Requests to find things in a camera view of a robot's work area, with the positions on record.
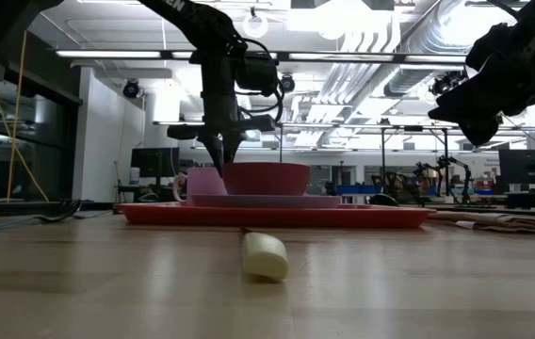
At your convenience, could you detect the yellow cable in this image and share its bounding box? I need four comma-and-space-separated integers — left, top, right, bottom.
6, 29, 28, 200
0, 76, 52, 204

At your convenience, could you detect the magenta plastic bowl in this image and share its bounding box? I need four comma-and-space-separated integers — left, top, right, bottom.
221, 162, 312, 198

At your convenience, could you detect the red plastic tray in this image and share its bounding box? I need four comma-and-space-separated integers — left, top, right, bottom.
114, 202, 436, 231

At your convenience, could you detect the black ceiling camera cluster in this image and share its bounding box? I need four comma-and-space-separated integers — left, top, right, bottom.
429, 69, 467, 98

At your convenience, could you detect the black computer monitor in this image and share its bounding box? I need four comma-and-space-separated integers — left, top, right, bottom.
498, 148, 535, 186
130, 146, 181, 179

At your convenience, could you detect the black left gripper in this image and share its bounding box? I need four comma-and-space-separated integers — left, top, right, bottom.
167, 63, 277, 179

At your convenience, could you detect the black dome object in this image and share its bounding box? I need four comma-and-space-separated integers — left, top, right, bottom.
369, 192, 399, 207

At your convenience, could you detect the blue storage bin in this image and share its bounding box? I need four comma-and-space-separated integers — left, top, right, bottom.
335, 184, 378, 196

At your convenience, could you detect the lavender plastic plate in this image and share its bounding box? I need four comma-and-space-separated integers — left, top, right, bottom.
186, 193, 343, 210

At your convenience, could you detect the fork with teal handle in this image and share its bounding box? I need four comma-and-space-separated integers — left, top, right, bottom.
0, 200, 83, 236

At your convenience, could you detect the beige napkin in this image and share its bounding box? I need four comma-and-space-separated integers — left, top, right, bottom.
427, 209, 535, 235

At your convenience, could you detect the pink plastic cup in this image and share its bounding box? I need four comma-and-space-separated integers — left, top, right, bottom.
171, 167, 228, 205

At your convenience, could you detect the cream oblong object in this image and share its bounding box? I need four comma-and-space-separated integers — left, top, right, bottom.
240, 227, 291, 283

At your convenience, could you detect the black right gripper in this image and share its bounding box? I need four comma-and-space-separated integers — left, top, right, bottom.
430, 21, 535, 147

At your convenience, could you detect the ceiling light strip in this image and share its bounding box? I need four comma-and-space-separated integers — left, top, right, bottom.
288, 52, 396, 62
171, 50, 279, 60
55, 49, 163, 60
403, 54, 467, 64

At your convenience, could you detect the white ring lamp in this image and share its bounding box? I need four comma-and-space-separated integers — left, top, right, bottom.
242, 6, 270, 40

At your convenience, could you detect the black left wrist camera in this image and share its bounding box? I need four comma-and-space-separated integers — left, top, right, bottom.
236, 52, 282, 98

